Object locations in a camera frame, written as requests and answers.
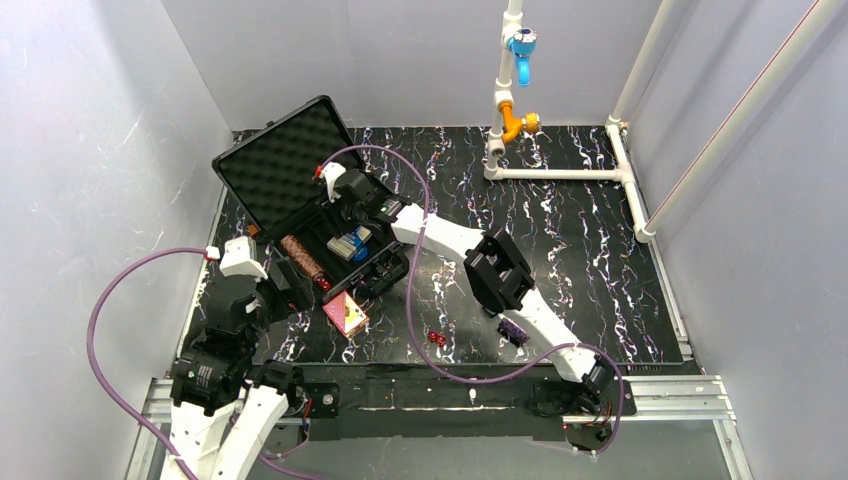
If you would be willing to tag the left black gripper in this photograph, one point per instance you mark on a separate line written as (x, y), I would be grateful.
(295, 285)

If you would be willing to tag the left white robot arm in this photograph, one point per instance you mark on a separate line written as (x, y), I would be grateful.
(224, 404)

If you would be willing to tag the black foam-lined poker case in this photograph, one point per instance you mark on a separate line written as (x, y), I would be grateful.
(273, 176)

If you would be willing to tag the orange pipe fitting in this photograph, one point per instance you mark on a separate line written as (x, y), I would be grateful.
(513, 125)

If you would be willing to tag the blue big blind button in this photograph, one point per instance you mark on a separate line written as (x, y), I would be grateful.
(360, 254)

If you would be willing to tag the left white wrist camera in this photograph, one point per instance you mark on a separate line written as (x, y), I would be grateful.
(239, 258)

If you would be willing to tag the blue playing card box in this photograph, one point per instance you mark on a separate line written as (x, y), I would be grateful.
(346, 246)

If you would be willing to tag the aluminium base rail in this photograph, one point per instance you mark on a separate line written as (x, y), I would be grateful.
(358, 403)

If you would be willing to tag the purple poker chip stack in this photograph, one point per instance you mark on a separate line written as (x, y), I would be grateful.
(512, 332)

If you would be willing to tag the orange black poker chip stack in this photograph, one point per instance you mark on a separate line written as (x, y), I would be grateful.
(298, 253)

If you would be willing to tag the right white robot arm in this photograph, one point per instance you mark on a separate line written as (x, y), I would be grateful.
(499, 276)

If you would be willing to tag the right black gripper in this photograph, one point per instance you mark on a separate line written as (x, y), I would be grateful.
(342, 206)

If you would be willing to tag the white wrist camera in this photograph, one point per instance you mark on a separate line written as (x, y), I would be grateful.
(330, 174)
(239, 258)

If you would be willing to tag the red dice pair on table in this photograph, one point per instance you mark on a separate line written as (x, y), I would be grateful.
(437, 338)

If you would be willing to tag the red playing card box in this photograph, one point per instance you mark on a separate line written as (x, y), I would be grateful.
(346, 314)

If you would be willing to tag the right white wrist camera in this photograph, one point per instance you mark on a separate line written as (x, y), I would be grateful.
(330, 174)

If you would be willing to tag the red dice in case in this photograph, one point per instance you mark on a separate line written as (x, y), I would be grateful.
(324, 284)

